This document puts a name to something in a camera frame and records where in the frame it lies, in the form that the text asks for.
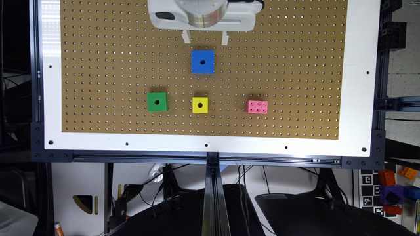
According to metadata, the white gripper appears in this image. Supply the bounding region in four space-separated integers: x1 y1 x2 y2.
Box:
147 0 264 45

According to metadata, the green block with hole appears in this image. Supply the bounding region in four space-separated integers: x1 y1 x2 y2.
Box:
147 92 168 112

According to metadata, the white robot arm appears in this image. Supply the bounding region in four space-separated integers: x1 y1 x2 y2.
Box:
147 0 264 45

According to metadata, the blue block with hole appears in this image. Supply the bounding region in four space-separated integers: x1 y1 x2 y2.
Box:
191 50 215 74

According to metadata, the yellow block with hole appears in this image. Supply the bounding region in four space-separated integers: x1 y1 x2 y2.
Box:
192 97 209 113

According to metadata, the orange block left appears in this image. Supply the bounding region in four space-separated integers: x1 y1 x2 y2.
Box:
378 169 396 186

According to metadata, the orange block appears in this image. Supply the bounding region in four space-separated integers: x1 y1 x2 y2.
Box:
378 169 396 186
397 167 418 180

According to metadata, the purple block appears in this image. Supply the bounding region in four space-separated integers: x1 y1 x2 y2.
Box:
380 185 404 205

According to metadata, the orange block right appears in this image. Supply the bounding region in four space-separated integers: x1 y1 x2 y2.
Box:
397 167 418 180

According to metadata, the red block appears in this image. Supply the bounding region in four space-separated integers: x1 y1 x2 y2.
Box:
383 205 402 215

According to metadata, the blue block on shelf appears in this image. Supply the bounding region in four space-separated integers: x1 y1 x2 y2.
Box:
404 186 420 199

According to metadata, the pink studded brick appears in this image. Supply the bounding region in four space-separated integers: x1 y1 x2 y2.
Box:
247 100 268 114

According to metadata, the brown pegboard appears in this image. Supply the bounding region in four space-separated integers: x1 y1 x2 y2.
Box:
60 0 347 140

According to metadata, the black chair right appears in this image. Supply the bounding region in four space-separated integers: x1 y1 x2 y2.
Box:
255 193 415 236

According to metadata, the black white marker sheet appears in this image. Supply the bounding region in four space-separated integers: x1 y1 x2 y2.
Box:
358 170 396 218

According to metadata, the orange glue tube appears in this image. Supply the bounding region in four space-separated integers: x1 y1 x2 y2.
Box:
54 222 64 236

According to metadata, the dark aluminium table frame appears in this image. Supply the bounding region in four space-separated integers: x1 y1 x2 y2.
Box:
28 0 420 236

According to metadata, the white board frame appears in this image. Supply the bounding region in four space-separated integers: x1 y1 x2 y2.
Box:
37 0 381 158

